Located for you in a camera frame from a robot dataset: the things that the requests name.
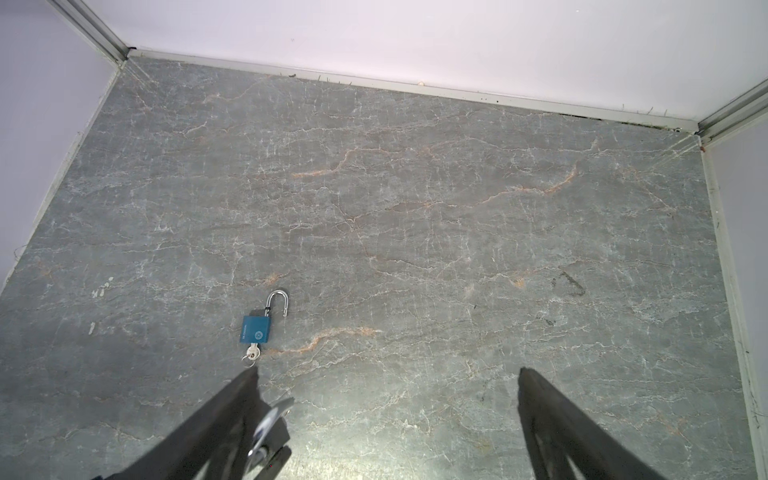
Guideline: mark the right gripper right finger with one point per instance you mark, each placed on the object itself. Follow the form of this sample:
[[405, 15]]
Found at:
[[564, 443]]

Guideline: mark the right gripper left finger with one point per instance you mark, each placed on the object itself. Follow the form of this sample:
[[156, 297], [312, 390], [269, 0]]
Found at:
[[217, 436]]

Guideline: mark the small silver key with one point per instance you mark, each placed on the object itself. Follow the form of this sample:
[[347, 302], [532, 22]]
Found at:
[[251, 355]]

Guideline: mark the blue padlock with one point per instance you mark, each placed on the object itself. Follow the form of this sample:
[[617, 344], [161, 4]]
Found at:
[[256, 327]]

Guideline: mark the grey padlock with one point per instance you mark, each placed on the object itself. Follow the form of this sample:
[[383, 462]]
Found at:
[[269, 451]]

